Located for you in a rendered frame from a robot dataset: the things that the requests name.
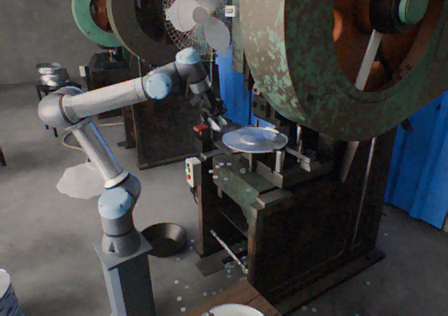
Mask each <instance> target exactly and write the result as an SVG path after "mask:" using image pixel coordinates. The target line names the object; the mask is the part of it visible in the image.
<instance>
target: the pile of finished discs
mask: <svg viewBox="0 0 448 316"><path fill-rule="evenodd" d="M210 313H212V314H214V316H264V315H262V314H260V313H259V312H257V311H256V310H255V309H253V308H251V307H249V306H244V305H241V304H224V305H220V306H216V307H215V308H212V309H211V310H210Z"/></svg>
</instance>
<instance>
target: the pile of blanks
mask: <svg viewBox="0 0 448 316"><path fill-rule="evenodd" d="M0 316H24V314H23V312H22V308H21V306H20V304H19V300H18V296H17V294H16V292H15V289H14V287H13V284H12V281H11V280H10V286H9V288H8V290H7V292H6V293H5V295H4V296H3V297H2V298H1V300H0Z"/></svg>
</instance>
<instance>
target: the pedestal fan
mask: <svg viewBox="0 0 448 316"><path fill-rule="evenodd" d="M168 2H169V0H168ZM198 3H199V4H200V6H199V4H198ZM226 4H227V0H198V2H197V0H176V1H174V4H173V5H172V3H171V5H170V6H171V8H170V9H168V3H167V9H166V20H169V22H170V20H171V23H173V25H174V26H173V27H174V28H175V29H174V30H176V31H177V30H178V31H180V32H185V33H184V34H186V36H188V37H189V38H190V37H191V36H193V35H191V36H189V35H188V34H189V33H188V34H187V33H186V31H188V30H191V29H192V28H193V27H195V26H196V24H197V28H198V26H199V32H198V34H200V31H201V33H202V32H203V31H202V30H200V26H202V27H204V28H202V29H203V30H204V32H203V33H204V34H205V37H204V40H205V39H206V41H207V42H208V43H209V48H210V52H209V51H208V52H206V51H205V52H203V51H202V49H201V51H200V50H198V49H197V51H198V52H199V51H200V52H203V53H209V54H204V57H205V56H207V55H208V58H209V56H210V60H204V59H203V61H210V82H211V85H212V87H213V90H214V96H215V89H216V82H215V80H214V61H216V60H219V59H215V60H214V54H215V57H216V54H217V53H219V52H221V53H220V54H222V55H224V54H228V52H232V51H231V49H230V45H231V44H232V41H230V38H232V37H231V36H230V34H232V32H231V31H229V29H228V26H229V25H230V24H229V23H230V21H229V23H228V24H229V25H228V26H226V24H225V22H226V18H227V17H226V9H225V7H226ZM163 5H166V4H163V0H162V14H163V19H164V13H163ZM223 8H224V9H223ZM224 10H225V12H224ZM224 13H225V17H224V16H223V14H224ZM223 17H224V19H225V21H224V23H223V22H222V21H223V20H220V19H221V18H223ZM164 22H165V19H164ZM167 24H170V23H167ZM203 24H204V25H203ZM165 25H166V23H165ZM231 26H232V25H231ZM170 28H171V29H172V27H171V26H170ZM197 28H195V29H197ZM167 30H168V28H167ZM172 30H173V29H172ZM178 31H177V33H179V32H178ZM192 31H194V28H193V29H192ZM192 31H191V32H192ZM197 31H198V30H197ZM197 31H196V33H195V31H194V33H195V34H197ZM171 32H174V31H171ZM171 32H170V33H171ZM230 32H231V33H230ZM168 33H169V31H168ZM170 33H169V34H170ZM175 34H176V33H175ZM175 34H174V36H175ZM198 34H197V37H198V36H199V35H198ZM204 34H203V35H202V36H199V37H201V38H203V36H204ZM178 36H180V34H178ZM175 37H176V36H175ZM182 37H183V36H182ZM171 38H172V37H171ZM180 38H181V36H180ZM191 39H192V40H194V38H191ZM172 40H173V39H172ZM176 40H178V39H176ZM176 40H174V41H176ZM182 40H183V39H182ZM184 40H185V39H184ZM184 40H183V41H184ZM198 40H199V38H198ZM174 41H173V42H174ZM194 41H196V37H195V40H194ZM178 42H179V43H181V42H180V41H178ZM184 42H185V41H184ZM196 42H198V41H196ZM174 44H176V43H174ZM176 45H177V47H178V43H177V44H176ZM195 47H196V45H195V44H194V49H195ZM178 48H179V49H180V50H182V49H181V47H178ZM198 48H199V47H198ZM195 50H196V49H195ZM204 50H205V49H204ZM215 50H218V51H216V52H217V53H216V52H214V51H215ZM198 52H197V54H198ZM201 60H202V59H201ZM210 128H211V127H210ZM211 139H212V150H215V149H216V146H215V145H214V143H215V142H216V130H214V129H213V128H211Z"/></svg>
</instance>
